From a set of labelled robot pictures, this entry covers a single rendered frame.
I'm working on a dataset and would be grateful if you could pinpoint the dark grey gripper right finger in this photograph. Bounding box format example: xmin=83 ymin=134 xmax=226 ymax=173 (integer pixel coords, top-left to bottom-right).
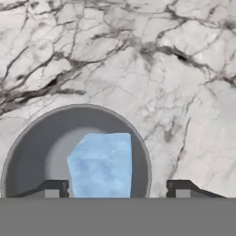
xmin=166 ymin=179 xmax=226 ymax=199

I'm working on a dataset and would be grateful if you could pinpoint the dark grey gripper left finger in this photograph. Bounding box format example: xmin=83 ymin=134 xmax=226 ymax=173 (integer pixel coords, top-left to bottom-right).
xmin=11 ymin=179 xmax=70 ymax=199

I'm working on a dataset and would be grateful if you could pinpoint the grey bowl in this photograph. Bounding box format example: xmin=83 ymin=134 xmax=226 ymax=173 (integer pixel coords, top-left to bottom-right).
xmin=0 ymin=103 xmax=153 ymax=199

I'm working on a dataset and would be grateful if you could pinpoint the pale blue ice cube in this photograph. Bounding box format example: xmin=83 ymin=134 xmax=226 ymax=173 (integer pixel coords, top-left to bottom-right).
xmin=66 ymin=132 xmax=133 ymax=199

